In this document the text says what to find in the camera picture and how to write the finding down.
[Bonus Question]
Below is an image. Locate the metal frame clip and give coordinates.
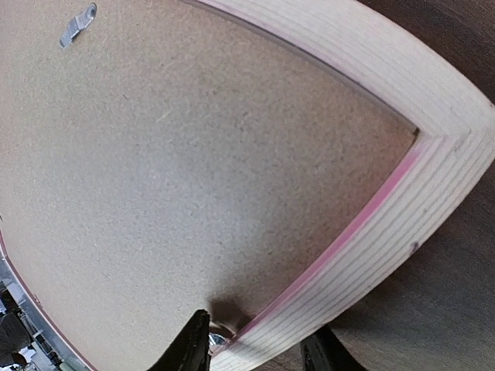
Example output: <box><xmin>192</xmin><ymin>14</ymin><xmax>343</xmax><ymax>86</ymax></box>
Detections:
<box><xmin>59</xmin><ymin>2</ymin><xmax>97</xmax><ymax>49</ymax></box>
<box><xmin>208</xmin><ymin>322</ymin><xmax>235</xmax><ymax>355</ymax></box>

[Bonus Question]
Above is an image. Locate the light wood picture frame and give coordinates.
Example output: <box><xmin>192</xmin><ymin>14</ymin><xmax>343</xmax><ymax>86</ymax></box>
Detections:
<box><xmin>1</xmin><ymin>1</ymin><xmax>494</xmax><ymax>370</ymax></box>

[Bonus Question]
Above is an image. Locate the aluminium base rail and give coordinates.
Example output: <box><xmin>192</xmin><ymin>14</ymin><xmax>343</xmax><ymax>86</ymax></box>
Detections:
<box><xmin>1</xmin><ymin>260</ymin><xmax>89</xmax><ymax>370</ymax></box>

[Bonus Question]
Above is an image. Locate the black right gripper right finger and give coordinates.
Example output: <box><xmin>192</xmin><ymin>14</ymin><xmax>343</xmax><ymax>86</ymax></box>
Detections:
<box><xmin>300</xmin><ymin>328</ymin><xmax>367</xmax><ymax>371</ymax></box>

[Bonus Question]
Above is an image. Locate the metal frame clip right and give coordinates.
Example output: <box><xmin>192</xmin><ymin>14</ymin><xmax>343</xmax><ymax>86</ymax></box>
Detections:
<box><xmin>59</xmin><ymin>2</ymin><xmax>97</xmax><ymax>49</ymax></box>

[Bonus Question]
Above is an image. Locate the metal frame clip top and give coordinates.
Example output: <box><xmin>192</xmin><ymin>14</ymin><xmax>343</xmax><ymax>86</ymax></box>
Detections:
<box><xmin>208</xmin><ymin>322</ymin><xmax>235</xmax><ymax>355</ymax></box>

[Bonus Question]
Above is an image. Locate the brown backing board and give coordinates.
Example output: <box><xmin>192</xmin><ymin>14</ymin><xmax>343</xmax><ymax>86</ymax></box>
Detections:
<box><xmin>1</xmin><ymin>1</ymin><xmax>415</xmax><ymax>370</ymax></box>

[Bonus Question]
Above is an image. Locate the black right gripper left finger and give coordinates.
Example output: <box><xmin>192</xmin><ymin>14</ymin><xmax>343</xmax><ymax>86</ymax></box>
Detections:
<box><xmin>148</xmin><ymin>309</ymin><xmax>211</xmax><ymax>371</ymax></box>

